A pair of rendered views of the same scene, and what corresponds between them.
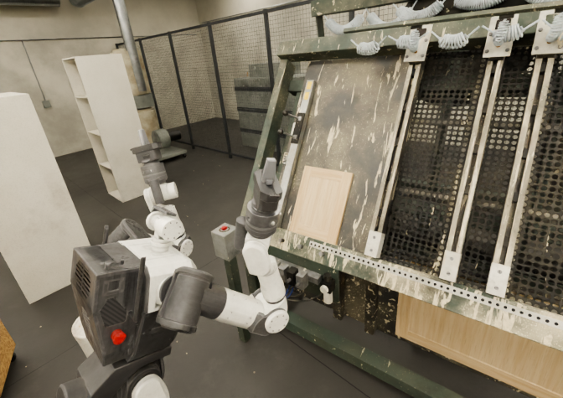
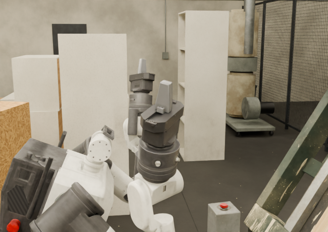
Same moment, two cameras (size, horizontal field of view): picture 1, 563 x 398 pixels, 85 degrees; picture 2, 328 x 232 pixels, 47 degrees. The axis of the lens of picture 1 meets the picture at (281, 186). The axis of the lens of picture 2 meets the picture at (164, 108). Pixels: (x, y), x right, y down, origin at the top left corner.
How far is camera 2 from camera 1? 0.46 m
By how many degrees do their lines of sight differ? 38
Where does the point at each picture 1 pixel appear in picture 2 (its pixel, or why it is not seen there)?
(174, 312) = (42, 218)
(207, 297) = (79, 222)
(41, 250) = not seen: hidden behind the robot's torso
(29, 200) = (97, 125)
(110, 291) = (20, 178)
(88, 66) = (194, 20)
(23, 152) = (106, 82)
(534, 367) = not seen: outside the picture
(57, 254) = not seen: hidden behind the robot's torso
